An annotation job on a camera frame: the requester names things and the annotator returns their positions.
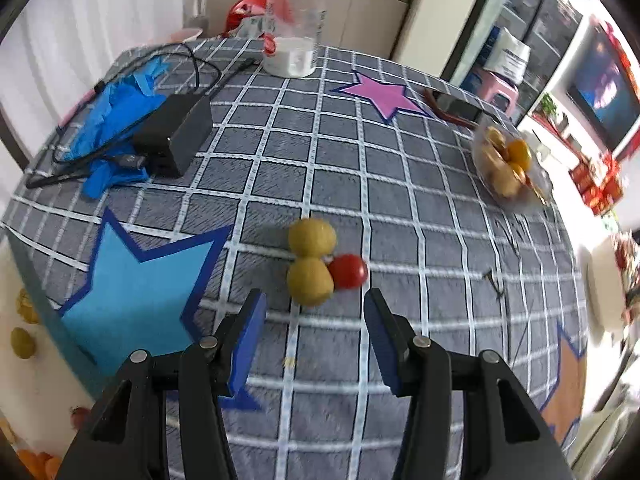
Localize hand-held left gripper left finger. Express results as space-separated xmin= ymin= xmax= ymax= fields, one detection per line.
xmin=55 ymin=288 xmax=268 ymax=480

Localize glass bowl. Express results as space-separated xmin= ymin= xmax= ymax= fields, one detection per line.
xmin=472 ymin=122 xmax=553 ymax=208

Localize white cabinet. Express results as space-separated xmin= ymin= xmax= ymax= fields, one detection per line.
xmin=202 ymin=0 xmax=421 ymax=56

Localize red gift boxes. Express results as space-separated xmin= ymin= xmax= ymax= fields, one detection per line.
xmin=570 ymin=152 xmax=626 ymax=213

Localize clear plastic bottle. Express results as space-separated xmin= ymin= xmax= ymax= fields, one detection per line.
xmin=262 ymin=0 xmax=328 ymax=78

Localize black power adapter with cables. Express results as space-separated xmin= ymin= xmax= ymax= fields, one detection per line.
xmin=25 ymin=42 xmax=263 ymax=190

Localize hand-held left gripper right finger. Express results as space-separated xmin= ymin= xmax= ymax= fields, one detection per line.
xmin=363 ymin=288 xmax=576 ymax=480

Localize white box with grey sides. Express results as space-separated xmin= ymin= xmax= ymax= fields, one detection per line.
xmin=0 ymin=227 xmax=116 ymax=480

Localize pink plastic stool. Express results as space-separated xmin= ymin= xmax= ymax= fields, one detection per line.
xmin=462 ymin=67 xmax=521 ymax=121

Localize dark phone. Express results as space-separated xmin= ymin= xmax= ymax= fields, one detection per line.
xmin=424 ymin=87 xmax=488 ymax=128

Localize white side table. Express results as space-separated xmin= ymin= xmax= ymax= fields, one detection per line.
xmin=582 ymin=232 xmax=640 ymax=333

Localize blue gloves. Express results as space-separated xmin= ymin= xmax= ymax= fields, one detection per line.
xmin=65 ymin=57 xmax=168 ymax=200

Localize small orange in bowl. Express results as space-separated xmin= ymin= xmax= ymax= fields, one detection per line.
xmin=507 ymin=140 xmax=533 ymax=171

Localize small black wire piece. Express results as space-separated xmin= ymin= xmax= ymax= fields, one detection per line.
xmin=482 ymin=270 xmax=506 ymax=303

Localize red plastic stool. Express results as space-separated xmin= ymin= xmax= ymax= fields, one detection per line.
xmin=226 ymin=0 xmax=271 ymax=36

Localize wall television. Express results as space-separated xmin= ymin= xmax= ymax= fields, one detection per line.
xmin=565 ymin=17 xmax=640 ymax=153

